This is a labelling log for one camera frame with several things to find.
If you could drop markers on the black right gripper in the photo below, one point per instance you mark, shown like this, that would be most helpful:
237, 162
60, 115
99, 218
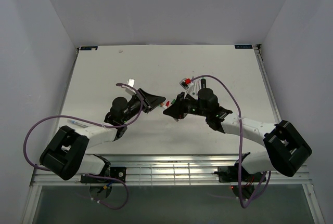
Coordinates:
177, 110

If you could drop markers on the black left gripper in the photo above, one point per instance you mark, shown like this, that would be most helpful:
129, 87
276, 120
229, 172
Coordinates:
150, 102

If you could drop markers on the green black highlighter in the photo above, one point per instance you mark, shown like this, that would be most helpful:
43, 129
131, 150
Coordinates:
203, 83

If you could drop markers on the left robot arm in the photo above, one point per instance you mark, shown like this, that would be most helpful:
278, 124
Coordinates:
66, 155

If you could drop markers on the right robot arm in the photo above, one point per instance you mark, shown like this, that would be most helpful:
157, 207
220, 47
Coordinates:
285, 149

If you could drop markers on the blue ballpoint pen upper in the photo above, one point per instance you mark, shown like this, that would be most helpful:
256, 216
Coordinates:
77, 123

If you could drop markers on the blue label sticker left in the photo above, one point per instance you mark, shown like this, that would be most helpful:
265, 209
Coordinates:
88, 48

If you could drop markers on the blue label sticker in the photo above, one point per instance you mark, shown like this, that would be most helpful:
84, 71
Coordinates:
243, 46
88, 48

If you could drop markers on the blue label sticker right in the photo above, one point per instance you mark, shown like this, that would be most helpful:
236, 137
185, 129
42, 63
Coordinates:
243, 46

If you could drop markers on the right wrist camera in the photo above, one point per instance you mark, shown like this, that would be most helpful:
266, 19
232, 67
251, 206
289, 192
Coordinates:
187, 85

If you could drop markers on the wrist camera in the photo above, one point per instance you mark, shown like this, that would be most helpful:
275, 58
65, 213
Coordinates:
130, 85
187, 85

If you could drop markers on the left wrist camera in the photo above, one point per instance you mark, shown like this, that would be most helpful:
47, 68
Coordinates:
130, 85

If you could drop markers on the aluminium rail frame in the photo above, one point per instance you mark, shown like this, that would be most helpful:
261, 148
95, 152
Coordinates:
49, 196

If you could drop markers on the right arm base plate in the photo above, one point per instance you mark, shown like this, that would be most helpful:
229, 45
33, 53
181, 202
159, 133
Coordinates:
229, 174

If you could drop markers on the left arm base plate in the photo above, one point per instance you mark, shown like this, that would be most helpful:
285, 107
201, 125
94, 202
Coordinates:
114, 172

